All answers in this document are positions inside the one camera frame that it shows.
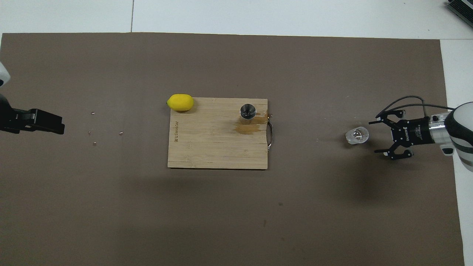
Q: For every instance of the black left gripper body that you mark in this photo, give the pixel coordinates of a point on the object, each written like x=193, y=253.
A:
x=5, y=116

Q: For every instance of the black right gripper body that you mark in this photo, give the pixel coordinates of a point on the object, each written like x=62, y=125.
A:
x=414, y=131

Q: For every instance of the small clear glass cup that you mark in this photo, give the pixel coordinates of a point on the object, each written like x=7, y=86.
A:
x=357, y=135

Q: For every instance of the steel jigger cup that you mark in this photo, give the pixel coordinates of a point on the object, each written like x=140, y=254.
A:
x=247, y=111

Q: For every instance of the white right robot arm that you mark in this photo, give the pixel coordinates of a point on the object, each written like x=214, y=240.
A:
x=460, y=125

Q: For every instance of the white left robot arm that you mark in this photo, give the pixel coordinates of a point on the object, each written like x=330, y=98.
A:
x=3, y=74

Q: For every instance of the grey ribbed device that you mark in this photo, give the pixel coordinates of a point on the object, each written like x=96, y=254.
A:
x=462, y=8

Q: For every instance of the yellow lemon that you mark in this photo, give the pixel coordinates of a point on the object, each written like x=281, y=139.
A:
x=180, y=102

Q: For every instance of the wooden cutting board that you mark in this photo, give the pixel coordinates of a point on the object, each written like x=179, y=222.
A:
x=207, y=144

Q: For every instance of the large brown table mat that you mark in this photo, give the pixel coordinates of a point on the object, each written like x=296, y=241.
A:
x=221, y=221

